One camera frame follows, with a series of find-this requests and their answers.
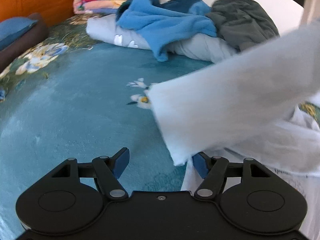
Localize white printed t-shirt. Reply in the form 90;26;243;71
148;20;319;239

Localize light blue daisy quilt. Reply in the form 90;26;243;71
86;15;236;63

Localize dark brown pillow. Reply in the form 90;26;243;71
1;13;49;71

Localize grey sweatshirt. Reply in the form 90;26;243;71
206;0;279;51

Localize blue pillow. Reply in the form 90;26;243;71
0;17;37;50

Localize blue fleece garment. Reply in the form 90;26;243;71
116;0;218;62

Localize teal floral bed blanket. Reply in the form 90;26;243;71
1;16;208;239

